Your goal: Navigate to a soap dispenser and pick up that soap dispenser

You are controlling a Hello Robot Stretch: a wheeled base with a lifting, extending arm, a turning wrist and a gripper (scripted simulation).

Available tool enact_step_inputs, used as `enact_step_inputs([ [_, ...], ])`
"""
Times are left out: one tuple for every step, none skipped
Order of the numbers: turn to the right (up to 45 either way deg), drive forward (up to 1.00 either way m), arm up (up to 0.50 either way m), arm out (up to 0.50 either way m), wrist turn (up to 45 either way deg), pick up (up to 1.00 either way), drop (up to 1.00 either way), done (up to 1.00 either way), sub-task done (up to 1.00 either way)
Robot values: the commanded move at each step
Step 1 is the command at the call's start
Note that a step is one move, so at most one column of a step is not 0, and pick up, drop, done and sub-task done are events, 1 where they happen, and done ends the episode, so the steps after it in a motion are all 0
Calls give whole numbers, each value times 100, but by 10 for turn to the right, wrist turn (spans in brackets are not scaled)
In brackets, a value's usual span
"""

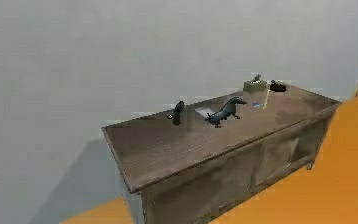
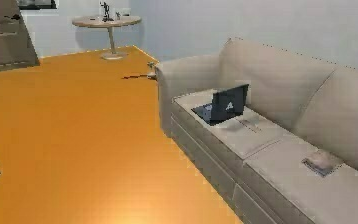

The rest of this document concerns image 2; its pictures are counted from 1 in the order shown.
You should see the black laptop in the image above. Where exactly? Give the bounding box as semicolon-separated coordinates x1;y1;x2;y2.
191;83;250;127

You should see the grey floor lamp base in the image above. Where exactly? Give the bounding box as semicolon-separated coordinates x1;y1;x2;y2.
121;61;159;81

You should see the beige sofa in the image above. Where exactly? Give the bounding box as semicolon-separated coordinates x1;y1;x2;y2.
154;37;358;224

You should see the black statuette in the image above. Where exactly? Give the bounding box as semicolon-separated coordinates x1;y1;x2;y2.
99;1;115;23

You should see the grey book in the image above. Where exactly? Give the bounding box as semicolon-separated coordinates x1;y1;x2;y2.
301;149;345;177

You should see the black framed picture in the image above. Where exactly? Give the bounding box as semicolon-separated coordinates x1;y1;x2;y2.
16;0;58;10

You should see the grey brown cabinet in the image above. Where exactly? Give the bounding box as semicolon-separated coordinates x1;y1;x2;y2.
0;0;41;74

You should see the round beige pedestal table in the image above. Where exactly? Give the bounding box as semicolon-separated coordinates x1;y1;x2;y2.
71;14;142;61

